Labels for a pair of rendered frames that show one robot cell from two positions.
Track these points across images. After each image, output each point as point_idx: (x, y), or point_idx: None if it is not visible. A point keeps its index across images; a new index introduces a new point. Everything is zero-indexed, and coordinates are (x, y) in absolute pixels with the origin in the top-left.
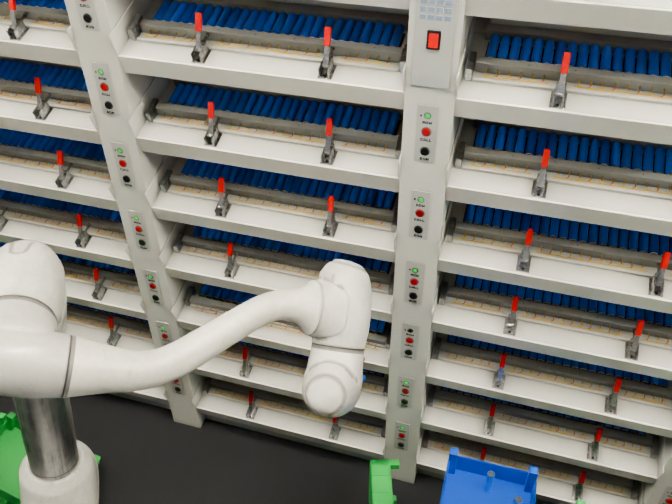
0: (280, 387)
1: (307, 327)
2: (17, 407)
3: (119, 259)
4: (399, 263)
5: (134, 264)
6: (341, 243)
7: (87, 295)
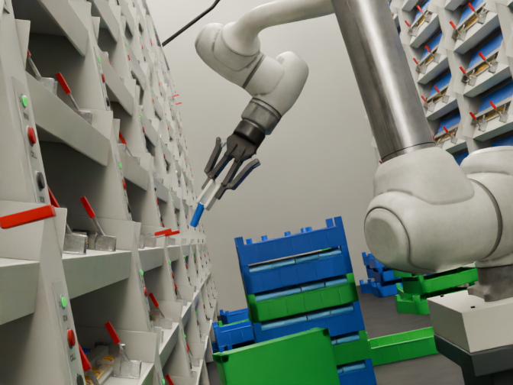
0: (168, 336)
1: (259, 40)
2: (398, 36)
3: (106, 140)
4: (137, 111)
5: (111, 147)
6: (127, 92)
7: (106, 251)
